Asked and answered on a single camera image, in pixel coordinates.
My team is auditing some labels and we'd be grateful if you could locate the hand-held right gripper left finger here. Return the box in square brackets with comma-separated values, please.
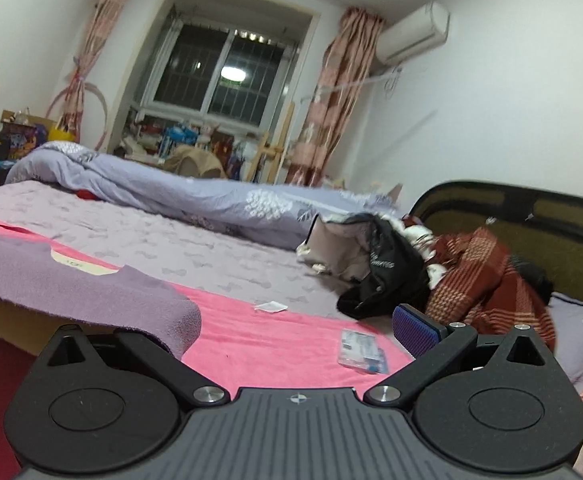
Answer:
[46, 324, 231, 407]

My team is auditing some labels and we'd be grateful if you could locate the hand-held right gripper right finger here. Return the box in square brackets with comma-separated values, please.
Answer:
[364, 304, 547, 407]

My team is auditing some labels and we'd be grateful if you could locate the purple long-sleeve shirt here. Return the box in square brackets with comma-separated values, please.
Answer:
[0, 227, 203, 362]

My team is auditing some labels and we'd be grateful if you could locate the clear plastic packet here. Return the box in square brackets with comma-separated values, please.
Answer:
[336, 328, 390, 375]

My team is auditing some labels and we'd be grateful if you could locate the black garment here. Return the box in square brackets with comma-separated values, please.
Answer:
[336, 212, 445, 322]

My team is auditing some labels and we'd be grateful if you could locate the red plaid garment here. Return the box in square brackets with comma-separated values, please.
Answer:
[400, 215, 558, 352]

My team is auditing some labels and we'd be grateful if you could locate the white patterned cloth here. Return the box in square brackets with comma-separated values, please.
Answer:
[403, 222, 448, 282]

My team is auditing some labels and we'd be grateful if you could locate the beige garment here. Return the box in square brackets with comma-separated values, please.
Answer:
[296, 212, 388, 282]

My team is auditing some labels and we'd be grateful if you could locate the lilac patterned bed sheet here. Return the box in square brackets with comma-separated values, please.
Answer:
[0, 180, 388, 322]

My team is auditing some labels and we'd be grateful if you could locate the pink blanket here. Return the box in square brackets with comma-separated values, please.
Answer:
[0, 214, 418, 480]

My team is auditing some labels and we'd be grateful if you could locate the dark cloth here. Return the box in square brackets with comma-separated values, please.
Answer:
[508, 254, 555, 307]

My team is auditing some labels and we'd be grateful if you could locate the lilac leaf-print duvet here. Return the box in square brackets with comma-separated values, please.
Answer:
[3, 141, 413, 253]

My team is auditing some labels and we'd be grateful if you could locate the dark metal headboard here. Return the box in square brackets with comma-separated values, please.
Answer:
[408, 180, 583, 307]

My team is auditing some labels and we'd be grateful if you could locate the beige bag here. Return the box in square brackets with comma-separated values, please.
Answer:
[163, 145, 228, 182]

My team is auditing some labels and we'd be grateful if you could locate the windowsill clutter of toys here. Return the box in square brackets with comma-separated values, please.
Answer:
[115, 119, 273, 182]

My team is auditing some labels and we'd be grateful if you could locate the wooden easel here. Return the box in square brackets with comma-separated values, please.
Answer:
[248, 102, 298, 187]

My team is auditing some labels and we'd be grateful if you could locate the pink hanging curtain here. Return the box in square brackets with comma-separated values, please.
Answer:
[285, 7, 388, 189]

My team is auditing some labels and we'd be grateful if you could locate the pink hoop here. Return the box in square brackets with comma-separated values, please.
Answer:
[46, 79, 110, 154]

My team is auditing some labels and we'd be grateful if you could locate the colourful printed box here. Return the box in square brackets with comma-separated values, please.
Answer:
[0, 121, 53, 164]

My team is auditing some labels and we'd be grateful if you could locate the barred window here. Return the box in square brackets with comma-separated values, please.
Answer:
[135, 16, 304, 129]

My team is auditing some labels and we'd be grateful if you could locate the white air conditioner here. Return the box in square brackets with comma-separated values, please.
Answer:
[373, 1, 450, 67]

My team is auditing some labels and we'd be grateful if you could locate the pink tied curtain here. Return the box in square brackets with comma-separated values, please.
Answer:
[46, 0, 148, 144]

